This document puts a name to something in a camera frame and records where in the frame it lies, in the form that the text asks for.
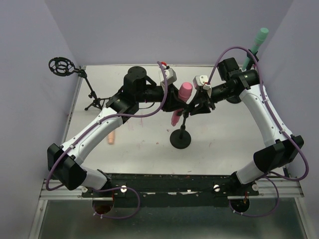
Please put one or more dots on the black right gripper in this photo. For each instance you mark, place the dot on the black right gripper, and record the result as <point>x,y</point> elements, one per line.
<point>209,100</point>

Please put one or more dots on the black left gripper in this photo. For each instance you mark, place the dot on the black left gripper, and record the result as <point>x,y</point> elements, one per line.
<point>167,100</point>

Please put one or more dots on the pink toy microphone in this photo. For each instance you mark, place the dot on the pink toy microphone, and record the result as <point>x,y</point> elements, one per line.
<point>184,94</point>

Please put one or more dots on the black round-base clamp stand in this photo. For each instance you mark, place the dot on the black round-base clamp stand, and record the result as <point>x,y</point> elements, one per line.
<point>181,138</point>

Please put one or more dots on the mint green toy microphone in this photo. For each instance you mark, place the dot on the mint green toy microphone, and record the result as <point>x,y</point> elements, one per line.
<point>260,38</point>

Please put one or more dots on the black round-base clip mic stand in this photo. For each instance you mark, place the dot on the black round-base clip mic stand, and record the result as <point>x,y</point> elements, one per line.
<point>252,59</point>

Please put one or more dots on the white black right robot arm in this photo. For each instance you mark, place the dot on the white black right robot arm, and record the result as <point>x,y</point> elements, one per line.
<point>281,145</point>

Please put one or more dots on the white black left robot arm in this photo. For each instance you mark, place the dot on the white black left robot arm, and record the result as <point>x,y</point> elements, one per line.
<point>139,97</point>

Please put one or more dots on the black robot base mounting bar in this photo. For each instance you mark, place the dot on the black robot base mounting bar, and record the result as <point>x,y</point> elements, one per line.
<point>169,190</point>

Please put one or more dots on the beige toy microphone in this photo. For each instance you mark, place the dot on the beige toy microphone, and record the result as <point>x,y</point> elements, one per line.
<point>111,138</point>

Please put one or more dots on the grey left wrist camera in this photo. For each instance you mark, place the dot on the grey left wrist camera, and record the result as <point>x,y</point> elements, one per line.
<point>170,76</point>

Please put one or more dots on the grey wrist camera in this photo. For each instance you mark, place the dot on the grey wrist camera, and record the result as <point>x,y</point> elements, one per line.
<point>201,83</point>
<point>170,76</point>

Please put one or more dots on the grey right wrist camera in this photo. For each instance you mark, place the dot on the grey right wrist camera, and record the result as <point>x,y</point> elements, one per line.
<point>201,83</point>

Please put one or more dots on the aluminium extrusion rail frame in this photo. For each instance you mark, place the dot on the aluminium extrusion rail frame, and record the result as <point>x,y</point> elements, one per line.
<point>143,136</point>

